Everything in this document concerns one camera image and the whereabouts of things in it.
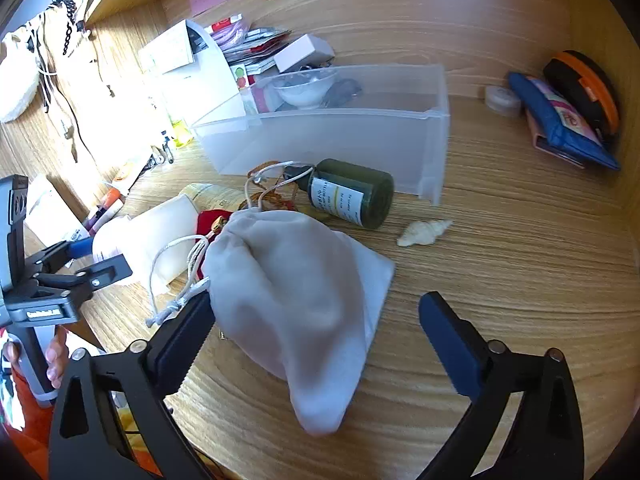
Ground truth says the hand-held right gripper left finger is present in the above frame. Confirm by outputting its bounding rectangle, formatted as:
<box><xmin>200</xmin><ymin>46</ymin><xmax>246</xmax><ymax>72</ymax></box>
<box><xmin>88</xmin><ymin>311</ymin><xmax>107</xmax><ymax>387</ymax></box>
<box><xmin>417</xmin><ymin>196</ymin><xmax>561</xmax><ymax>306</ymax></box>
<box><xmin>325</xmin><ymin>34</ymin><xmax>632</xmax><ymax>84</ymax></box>
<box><xmin>47</xmin><ymin>290</ymin><xmax>216</xmax><ymax>480</ymax></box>

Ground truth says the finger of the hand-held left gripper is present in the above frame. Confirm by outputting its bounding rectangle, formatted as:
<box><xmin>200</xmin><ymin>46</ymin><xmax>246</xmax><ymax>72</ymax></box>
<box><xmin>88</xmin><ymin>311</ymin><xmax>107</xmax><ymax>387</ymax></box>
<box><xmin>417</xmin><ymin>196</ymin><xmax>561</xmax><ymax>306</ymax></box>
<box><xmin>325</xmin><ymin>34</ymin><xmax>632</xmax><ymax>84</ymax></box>
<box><xmin>25</xmin><ymin>238</ymin><xmax>95</xmax><ymax>274</ymax></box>
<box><xmin>37</xmin><ymin>254</ymin><xmax>134</xmax><ymax>297</ymax></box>

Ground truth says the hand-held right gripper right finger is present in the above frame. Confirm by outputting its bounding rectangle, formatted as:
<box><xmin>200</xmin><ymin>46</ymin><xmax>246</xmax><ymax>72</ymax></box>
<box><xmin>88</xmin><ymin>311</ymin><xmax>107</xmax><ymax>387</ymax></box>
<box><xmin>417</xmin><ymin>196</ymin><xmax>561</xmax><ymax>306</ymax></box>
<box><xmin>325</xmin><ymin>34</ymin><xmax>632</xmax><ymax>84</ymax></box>
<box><xmin>417</xmin><ymin>291</ymin><xmax>586</xmax><ymax>480</ymax></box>

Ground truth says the red and gold ornament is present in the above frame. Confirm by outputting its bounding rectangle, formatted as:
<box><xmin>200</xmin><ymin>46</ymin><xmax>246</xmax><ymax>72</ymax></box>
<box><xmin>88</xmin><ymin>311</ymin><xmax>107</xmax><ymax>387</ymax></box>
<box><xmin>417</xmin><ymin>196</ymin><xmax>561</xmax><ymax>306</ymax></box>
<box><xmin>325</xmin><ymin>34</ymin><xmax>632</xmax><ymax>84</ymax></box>
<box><xmin>192</xmin><ymin>210</ymin><xmax>233</xmax><ymax>281</ymax></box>

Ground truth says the pale seashell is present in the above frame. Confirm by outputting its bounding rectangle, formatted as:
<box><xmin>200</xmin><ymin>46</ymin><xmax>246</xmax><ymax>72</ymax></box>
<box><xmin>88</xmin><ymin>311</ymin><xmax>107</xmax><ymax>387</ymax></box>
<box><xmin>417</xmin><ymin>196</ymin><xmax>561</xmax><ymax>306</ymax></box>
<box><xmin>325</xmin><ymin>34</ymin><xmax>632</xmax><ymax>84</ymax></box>
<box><xmin>397</xmin><ymin>219</ymin><xmax>453</xmax><ymax>247</ymax></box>

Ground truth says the grey drawstring pouch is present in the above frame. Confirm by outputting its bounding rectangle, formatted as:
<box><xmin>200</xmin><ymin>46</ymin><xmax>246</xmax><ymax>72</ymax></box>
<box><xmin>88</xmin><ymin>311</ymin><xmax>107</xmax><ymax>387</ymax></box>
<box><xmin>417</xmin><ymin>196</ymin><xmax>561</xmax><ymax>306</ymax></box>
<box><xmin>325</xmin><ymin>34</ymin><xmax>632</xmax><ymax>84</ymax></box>
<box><xmin>145</xmin><ymin>207</ymin><xmax>396</xmax><ymax>436</ymax></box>

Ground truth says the brown cord bead ornament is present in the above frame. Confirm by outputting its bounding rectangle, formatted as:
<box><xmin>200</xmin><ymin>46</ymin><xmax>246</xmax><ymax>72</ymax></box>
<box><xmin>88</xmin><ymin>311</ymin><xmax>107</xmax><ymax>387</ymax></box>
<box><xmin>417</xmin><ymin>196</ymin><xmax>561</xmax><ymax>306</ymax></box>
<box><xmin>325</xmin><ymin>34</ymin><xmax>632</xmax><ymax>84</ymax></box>
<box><xmin>237</xmin><ymin>160</ymin><xmax>311</xmax><ymax>217</ymax></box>

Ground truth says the dark green dropper bottle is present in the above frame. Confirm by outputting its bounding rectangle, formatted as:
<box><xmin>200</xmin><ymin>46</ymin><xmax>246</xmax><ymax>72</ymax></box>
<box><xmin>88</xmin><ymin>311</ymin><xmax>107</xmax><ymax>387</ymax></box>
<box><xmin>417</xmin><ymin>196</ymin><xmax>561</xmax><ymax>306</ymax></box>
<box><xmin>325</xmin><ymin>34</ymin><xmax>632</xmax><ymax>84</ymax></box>
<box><xmin>282</xmin><ymin>158</ymin><xmax>396</xmax><ymax>231</ymax></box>

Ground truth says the translucent plastic drawer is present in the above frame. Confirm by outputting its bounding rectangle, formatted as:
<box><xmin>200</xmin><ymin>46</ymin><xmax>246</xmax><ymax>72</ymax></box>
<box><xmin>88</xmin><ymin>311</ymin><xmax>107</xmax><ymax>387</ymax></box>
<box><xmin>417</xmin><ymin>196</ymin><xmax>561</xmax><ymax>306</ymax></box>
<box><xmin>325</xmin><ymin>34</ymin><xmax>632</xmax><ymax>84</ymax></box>
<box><xmin>190</xmin><ymin>64</ymin><xmax>451</xmax><ymax>206</ymax></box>

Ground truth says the person's left hand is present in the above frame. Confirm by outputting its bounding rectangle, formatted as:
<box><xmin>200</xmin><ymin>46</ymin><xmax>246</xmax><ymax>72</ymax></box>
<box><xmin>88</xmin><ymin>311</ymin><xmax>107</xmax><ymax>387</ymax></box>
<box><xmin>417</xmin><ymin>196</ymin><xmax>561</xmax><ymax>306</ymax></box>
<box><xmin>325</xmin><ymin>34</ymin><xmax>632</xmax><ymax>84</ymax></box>
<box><xmin>45</xmin><ymin>326</ymin><xmax>71</xmax><ymax>386</ymax></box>

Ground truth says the white purple marker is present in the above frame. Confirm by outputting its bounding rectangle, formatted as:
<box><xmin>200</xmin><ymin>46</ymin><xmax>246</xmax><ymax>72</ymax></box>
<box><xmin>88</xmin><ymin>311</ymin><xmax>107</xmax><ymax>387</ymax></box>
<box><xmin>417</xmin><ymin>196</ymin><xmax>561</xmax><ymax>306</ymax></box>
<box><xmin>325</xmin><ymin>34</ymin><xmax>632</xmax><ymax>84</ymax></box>
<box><xmin>82</xmin><ymin>195</ymin><xmax>125</xmax><ymax>236</ymax></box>

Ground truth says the white printed carton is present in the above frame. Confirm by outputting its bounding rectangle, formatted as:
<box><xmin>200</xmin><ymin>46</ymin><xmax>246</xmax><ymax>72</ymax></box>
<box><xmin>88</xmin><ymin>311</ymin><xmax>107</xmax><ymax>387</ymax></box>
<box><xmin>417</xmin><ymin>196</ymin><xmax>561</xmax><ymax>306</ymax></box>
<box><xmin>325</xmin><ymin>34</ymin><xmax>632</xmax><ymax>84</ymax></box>
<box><xmin>22</xmin><ymin>174</ymin><xmax>91</xmax><ymax>246</ymax></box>

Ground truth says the wooden desk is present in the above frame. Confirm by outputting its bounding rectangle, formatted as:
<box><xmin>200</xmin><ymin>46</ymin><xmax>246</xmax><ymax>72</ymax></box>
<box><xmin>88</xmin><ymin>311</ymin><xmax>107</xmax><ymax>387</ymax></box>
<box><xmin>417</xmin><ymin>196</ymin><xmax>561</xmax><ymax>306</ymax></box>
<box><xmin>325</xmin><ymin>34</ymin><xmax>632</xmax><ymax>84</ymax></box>
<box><xmin>0</xmin><ymin>0</ymin><xmax>640</xmax><ymax>480</ymax></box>

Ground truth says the white fluffy pouch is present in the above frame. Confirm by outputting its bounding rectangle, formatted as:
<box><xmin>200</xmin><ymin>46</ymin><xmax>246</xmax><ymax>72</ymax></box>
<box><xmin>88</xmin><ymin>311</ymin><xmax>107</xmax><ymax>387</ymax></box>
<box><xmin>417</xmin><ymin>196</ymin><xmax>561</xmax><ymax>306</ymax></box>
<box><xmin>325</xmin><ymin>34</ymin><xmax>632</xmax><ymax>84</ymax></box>
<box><xmin>0</xmin><ymin>27</ymin><xmax>41</xmax><ymax>123</ymax></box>

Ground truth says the yellow green small bottle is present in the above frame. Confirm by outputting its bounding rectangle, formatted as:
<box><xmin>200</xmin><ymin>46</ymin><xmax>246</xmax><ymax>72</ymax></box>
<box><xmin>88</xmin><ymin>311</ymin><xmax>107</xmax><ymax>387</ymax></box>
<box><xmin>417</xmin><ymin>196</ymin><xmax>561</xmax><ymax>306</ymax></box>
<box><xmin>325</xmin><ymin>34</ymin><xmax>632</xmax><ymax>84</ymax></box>
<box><xmin>167</xmin><ymin>115</ymin><xmax>193</xmax><ymax>148</ymax></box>

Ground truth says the orange cloth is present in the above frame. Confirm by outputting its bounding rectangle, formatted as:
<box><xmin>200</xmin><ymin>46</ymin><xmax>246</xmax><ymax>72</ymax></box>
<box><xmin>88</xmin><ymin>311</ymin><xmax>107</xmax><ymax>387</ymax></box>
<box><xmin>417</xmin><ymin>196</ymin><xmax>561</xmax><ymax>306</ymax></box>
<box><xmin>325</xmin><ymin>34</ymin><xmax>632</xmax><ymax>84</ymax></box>
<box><xmin>0</xmin><ymin>360</ymin><xmax>151</xmax><ymax>480</ymax></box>

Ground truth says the white paper file holder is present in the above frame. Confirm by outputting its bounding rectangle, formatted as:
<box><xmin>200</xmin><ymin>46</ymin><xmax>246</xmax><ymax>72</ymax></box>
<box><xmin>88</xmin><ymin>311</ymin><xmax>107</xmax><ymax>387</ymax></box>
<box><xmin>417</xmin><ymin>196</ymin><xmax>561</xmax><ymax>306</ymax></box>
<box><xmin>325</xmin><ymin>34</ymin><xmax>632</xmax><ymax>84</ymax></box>
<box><xmin>137</xmin><ymin>19</ymin><xmax>248</xmax><ymax>126</ymax></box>

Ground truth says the pink notebook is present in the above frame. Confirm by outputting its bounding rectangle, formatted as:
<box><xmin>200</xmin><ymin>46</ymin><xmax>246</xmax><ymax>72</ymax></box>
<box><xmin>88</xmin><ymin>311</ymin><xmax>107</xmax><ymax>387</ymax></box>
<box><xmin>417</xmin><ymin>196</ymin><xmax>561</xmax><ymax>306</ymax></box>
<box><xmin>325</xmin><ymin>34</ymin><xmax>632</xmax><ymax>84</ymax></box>
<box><xmin>525</xmin><ymin>110</ymin><xmax>586</xmax><ymax>168</ymax></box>

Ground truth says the blue zip pouch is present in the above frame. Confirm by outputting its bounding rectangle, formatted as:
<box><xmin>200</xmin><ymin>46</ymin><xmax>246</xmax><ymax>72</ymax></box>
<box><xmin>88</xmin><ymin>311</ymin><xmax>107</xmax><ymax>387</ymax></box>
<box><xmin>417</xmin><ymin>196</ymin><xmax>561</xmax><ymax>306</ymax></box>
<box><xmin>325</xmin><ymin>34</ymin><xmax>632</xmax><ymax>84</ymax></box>
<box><xmin>509</xmin><ymin>72</ymin><xmax>621</xmax><ymax>171</ymax></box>

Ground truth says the clear tape roll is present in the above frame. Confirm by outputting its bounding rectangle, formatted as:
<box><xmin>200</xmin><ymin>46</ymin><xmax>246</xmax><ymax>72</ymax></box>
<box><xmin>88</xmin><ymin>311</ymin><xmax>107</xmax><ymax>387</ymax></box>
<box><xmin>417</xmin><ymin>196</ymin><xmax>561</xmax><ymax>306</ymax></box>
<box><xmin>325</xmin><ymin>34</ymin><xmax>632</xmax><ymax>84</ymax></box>
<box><xmin>484</xmin><ymin>85</ymin><xmax>523</xmax><ymax>119</ymax></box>

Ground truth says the stack of colourful packets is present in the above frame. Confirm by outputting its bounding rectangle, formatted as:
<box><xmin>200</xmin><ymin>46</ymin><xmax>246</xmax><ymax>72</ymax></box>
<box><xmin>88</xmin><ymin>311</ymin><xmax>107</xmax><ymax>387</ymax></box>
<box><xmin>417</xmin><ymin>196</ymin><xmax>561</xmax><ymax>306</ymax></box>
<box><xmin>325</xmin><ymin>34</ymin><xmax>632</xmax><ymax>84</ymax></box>
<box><xmin>210</xmin><ymin>15</ymin><xmax>293</xmax><ymax>75</ymax></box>

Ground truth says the white bowl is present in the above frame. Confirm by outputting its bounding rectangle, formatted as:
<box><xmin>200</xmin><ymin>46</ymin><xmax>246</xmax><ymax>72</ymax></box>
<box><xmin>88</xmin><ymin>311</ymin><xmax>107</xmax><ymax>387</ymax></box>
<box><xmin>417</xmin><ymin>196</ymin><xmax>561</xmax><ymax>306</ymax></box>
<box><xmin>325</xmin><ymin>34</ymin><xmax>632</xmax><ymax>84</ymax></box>
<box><xmin>271</xmin><ymin>67</ymin><xmax>341</xmax><ymax>108</ymax></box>

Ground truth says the orange black round case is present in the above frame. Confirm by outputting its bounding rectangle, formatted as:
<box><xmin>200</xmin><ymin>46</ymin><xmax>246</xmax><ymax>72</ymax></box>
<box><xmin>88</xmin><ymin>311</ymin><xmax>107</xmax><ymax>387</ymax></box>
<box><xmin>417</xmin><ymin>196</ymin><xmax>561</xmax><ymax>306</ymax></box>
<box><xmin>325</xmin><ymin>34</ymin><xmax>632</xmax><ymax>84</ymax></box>
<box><xmin>542</xmin><ymin>51</ymin><xmax>621</xmax><ymax>146</ymax></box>

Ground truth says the white rectangular box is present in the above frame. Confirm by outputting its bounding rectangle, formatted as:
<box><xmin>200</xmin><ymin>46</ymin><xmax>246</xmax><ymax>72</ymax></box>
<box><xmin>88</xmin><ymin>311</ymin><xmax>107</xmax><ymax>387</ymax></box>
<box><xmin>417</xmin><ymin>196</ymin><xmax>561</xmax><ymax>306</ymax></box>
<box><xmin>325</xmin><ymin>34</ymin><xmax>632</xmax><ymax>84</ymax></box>
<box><xmin>274</xmin><ymin>34</ymin><xmax>336</xmax><ymax>73</ymax></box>

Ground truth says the black chain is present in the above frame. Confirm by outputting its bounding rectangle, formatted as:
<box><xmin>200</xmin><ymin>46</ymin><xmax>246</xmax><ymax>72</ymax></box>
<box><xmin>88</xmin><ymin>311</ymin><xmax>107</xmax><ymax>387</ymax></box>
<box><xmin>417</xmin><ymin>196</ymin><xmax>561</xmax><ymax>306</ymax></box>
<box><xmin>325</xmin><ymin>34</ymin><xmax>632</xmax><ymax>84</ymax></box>
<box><xmin>50</xmin><ymin>0</ymin><xmax>82</xmax><ymax>57</ymax></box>

